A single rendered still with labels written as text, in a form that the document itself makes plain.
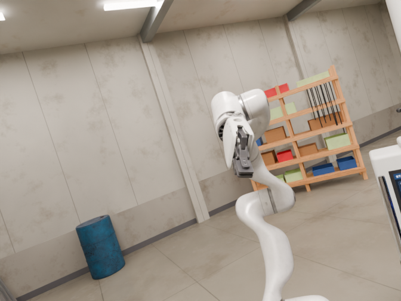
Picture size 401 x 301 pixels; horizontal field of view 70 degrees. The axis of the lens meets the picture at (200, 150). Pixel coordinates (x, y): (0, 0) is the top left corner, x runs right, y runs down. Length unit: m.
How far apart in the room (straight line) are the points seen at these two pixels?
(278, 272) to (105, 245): 4.93
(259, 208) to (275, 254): 0.17
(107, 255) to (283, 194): 4.96
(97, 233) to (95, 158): 1.63
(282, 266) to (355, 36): 11.06
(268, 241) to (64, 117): 5.86
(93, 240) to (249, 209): 4.82
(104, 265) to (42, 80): 3.83
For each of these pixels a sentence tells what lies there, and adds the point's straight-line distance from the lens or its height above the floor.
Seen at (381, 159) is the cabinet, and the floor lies 1.53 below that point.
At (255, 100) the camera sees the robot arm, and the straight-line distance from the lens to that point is 0.77.
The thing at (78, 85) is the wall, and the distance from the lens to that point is 6.73.
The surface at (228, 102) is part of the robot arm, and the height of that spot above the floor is 1.92.
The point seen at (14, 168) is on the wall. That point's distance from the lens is 6.51.
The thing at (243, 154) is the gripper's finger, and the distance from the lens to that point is 0.62.
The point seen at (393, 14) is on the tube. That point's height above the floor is 2.09.
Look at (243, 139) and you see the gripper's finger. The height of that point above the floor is 1.82.
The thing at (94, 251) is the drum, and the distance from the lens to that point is 5.80.
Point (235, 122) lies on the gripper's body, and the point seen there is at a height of 1.86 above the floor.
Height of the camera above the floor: 1.84
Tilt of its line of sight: 2 degrees down
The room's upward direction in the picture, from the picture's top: 18 degrees counter-clockwise
